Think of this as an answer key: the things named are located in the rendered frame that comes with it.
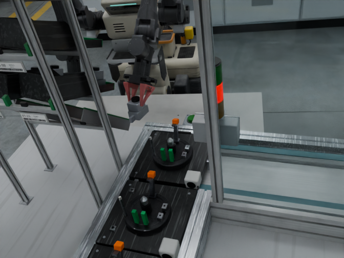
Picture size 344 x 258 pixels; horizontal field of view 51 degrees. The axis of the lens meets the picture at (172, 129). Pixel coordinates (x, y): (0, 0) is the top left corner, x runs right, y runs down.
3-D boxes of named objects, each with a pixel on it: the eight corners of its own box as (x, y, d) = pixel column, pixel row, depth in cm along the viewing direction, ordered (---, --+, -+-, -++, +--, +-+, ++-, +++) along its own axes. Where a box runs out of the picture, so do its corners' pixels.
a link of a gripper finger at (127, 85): (136, 105, 119) (141, 77, 119) (119, 102, 122) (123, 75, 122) (147, 107, 125) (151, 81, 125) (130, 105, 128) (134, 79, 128)
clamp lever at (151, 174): (150, 192, 110) (149, 170, 108) (156, 193, 110) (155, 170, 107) (146, 198, 107) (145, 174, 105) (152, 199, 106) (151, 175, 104)
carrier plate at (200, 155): (153, 134, 139) (152, 130, 138) (214, 140, 131) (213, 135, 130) (129, 180, 122) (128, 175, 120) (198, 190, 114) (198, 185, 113)
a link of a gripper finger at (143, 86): (141, 105, 118) (146, 77, 118) (124, 103, 122) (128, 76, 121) (152, 108, 124) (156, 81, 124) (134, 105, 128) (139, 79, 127)
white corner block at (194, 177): (188, 177, 119) (187, 169, 116) (201, 179, 118) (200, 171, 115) (185, 188, 116) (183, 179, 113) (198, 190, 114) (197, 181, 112)
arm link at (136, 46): (161, 28, 124) (137, 28, 126) (153, 18, 113) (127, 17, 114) (158, 63, 124) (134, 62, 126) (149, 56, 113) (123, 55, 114)
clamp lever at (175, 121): (174, 137, 128) (173, 117, 126) (179, 138, 128) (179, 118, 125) (171, 141, 125) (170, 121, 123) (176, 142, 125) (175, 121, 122)
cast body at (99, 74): (95, 85, 126) (95, 65, 124) (105, 87, 124) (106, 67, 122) (79, 88, 118) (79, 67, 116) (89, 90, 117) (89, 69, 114)
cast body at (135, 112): (138, 109, 129) (134, 92, 126) (149, 111, 127) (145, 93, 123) (125, 122, 123) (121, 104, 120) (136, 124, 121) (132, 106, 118)
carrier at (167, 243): (128, 183, 121) (120, 156, 113) (197, 193, 113) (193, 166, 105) (96, 246, 103) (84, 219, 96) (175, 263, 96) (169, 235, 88)
